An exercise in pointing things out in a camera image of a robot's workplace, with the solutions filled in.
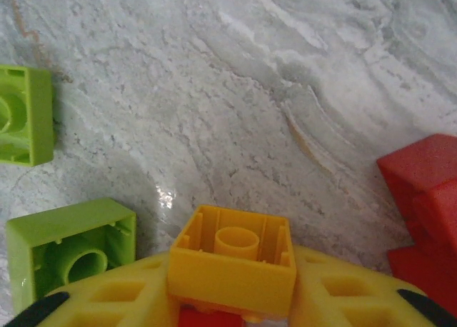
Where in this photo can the green lego brick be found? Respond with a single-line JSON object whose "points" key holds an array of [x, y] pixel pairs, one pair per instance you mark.
{"points": [[35, 116], [53, 230]]}

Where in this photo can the red lego brick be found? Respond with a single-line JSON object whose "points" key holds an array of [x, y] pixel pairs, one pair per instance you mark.
{"points": [[210, 318], [425, 177], [417, 273]]}

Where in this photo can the orange lego brick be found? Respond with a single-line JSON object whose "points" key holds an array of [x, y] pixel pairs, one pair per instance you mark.
{"points": [[232, 277]]}

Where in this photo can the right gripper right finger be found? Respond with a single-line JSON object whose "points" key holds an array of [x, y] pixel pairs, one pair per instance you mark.
{"points": [[310, 298]]}

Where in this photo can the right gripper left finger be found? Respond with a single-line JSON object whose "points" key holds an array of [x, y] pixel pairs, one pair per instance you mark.
{"points": [[157, 280]]}

